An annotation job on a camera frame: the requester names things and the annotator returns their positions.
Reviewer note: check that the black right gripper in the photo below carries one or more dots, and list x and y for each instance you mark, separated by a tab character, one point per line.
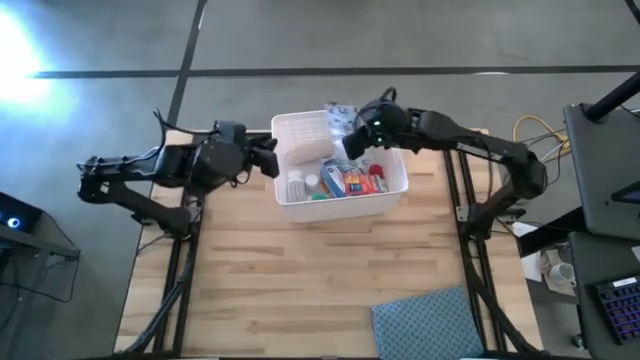
385	122

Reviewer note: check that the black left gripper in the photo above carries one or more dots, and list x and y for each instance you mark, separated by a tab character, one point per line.
222	162

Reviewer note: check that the white package blue cross print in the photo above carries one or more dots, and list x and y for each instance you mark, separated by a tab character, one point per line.
340	114

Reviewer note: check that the red packet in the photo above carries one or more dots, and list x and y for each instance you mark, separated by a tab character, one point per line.
376	171

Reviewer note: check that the red medicine box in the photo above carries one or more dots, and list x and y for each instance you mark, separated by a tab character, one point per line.
360	185

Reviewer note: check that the clear pill bottle white cap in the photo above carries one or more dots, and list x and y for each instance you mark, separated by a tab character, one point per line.
296	187

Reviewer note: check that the small white bottle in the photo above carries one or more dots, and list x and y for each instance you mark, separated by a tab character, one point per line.
312	182

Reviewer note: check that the small green box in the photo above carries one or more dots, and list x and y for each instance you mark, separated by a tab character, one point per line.
318	197

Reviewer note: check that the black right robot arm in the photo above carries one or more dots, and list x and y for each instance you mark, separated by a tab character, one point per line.
475	145

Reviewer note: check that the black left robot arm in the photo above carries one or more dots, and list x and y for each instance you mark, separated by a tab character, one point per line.
175	165

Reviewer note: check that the white perforated plastic basket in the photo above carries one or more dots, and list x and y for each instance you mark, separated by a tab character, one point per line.
345	210

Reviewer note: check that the blue patterned cloth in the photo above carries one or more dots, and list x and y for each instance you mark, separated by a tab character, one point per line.
425	325

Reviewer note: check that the white paper sheet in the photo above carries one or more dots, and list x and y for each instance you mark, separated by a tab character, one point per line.
531	267

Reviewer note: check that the black side stand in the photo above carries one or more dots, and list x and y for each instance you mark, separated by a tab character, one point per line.
45	245

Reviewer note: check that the white mug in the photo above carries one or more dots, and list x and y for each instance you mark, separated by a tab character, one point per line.
562	274

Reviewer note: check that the grey side desk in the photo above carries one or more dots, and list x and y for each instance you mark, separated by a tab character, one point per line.
600	175

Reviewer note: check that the black device blue light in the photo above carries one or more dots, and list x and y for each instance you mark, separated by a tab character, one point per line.
20	212

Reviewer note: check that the black pole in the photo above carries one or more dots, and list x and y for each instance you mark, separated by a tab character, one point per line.
612	100

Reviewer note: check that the dark side table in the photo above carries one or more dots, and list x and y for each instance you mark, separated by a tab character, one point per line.
585	300

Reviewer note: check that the black keyboard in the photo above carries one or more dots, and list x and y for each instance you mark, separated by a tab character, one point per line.
622	310

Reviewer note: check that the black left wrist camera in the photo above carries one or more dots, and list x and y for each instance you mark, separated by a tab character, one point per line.
230	132

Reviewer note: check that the black aluminium frame rail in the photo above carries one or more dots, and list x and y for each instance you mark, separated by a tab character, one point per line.
465	180
184	310

